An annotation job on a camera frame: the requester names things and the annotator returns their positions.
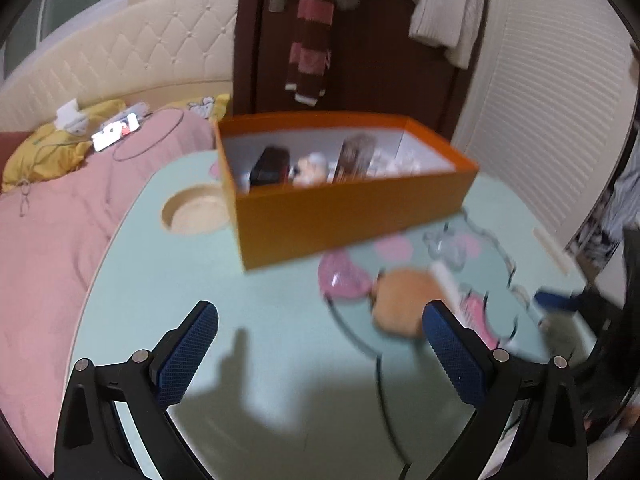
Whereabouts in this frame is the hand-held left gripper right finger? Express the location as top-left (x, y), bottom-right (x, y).
top-left (422, 300), bottom-right (588, 480)

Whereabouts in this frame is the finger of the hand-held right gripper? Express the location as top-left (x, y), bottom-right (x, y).
top-left (534, 287), bottom-right (583, 317)

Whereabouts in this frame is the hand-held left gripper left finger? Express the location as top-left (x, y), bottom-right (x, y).
top-left (54, 301), bottom-right (220, 480)

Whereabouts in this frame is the tan plush toy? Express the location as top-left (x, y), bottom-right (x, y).
top-left (370, 268), bottom-right (453, 341)

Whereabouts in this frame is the orange cardboard box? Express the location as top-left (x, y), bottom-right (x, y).
top-left (214, 112), bottom-right (481, 272)

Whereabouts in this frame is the black rough stone block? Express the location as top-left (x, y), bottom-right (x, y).
top-left (248, 146), bottom-right (292, 188)

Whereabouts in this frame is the small cream plush toy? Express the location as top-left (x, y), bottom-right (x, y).
top-left (289, 152), bottom-right (331, 186)

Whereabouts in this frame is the brown cylindrical container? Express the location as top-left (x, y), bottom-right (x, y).
top-left (332, 133), bottom-right (378, 182)

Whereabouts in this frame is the green cartoon print desktop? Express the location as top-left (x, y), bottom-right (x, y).
top-left (65, 152), bottom-right (601, 480)

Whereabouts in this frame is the black white patterned cloth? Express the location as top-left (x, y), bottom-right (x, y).
top-left (567, 200), bottom-right (623, 281)

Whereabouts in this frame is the white stick-shaped object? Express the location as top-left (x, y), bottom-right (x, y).
top-left (430, 259), bottom-right (523, 351)

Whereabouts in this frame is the grey cloth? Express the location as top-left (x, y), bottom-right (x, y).
top-left (602, 160), bottom-right (640, 271)

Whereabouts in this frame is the pink translucent object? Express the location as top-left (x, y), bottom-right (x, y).
top-left (319, 251), bottom-right (373, 298)

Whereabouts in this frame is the pink blanket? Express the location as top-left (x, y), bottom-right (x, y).
top-left (0, 107), bottom-right (218, 476)

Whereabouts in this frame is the white louvered door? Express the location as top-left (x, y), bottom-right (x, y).
top-left (450, 0), bottom-right (640, 261)

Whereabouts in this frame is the smartphone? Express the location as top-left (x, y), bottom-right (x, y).
top-left (91, 112), bottom-right (141, 152)

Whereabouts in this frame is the yellow cartoon print pillow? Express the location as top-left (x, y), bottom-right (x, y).
top-left (167, 94), bottom-right (232, 122)

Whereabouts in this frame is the white charger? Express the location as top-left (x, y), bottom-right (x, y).
top-left (54, 100), bottom-right (90, 136)

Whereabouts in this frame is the dark red pillow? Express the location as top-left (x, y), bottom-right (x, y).
top-left (0, 130), bottom-right (33, 173)

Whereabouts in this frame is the dark brown door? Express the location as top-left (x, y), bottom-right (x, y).
top-left (232, 0), bottom-right (476, 136)

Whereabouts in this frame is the white knit sweater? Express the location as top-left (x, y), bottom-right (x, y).
top-left (372, 0), bottom-right (488, 70)

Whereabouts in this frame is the cream tufted headboard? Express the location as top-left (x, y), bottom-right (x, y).
top-left (0, 0), bottom-right (238, 133)

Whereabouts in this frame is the red pink striped scarf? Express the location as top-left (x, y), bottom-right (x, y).
top-left (284, 0), bottom-right (337, 107)

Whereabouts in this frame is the black cable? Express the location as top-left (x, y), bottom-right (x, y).
top-left (325, 295), bottom-right (416, 480)

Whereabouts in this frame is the grey charging cable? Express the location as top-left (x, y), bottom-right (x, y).
top-left (112, 109), bottom-right (185, 162)

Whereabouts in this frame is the white cable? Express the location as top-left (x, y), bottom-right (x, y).
top-left (17, 140), bottom-right (66, 218)

